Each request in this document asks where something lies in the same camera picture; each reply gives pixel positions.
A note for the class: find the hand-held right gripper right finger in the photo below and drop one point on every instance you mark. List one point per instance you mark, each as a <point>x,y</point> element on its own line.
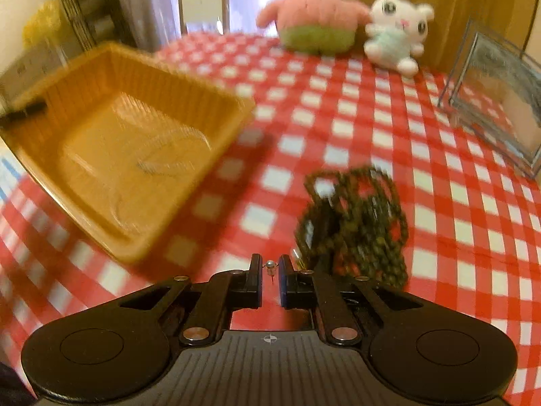
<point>285,285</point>

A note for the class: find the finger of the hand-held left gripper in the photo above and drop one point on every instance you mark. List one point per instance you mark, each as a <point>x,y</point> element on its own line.
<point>25,111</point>

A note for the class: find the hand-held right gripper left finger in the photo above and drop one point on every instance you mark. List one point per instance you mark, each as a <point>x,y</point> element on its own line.
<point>256,285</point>

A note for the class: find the small silver stud earring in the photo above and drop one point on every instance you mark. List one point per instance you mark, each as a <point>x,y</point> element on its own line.
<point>269,265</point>

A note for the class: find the yellow plastic tray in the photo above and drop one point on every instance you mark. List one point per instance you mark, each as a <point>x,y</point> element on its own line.
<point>126,135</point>

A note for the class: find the cardboard box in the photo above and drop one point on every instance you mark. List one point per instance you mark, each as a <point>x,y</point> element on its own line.
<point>34,63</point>

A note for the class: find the blue checked white blanket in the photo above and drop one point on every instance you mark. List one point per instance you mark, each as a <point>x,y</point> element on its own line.
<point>8,173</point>

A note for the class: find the yellow plastic bag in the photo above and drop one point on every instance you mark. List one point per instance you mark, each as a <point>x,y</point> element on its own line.
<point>42,23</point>

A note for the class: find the folded dark metal rack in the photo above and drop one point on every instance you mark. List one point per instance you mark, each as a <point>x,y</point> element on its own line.
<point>91,4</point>

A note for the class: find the red white checkered tablecloth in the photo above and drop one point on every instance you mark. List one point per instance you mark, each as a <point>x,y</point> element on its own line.
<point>359,118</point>

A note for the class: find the white wooden chair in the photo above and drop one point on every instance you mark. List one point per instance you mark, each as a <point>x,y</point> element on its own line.
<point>203,4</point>

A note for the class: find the white bunny plush toy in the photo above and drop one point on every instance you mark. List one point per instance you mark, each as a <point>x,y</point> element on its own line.
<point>393,29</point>

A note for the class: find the pink starfish plush toy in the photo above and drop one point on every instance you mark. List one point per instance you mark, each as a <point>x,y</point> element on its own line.
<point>317,8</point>

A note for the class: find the glass picture frame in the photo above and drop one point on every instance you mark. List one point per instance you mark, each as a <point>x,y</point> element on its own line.
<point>494,84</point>

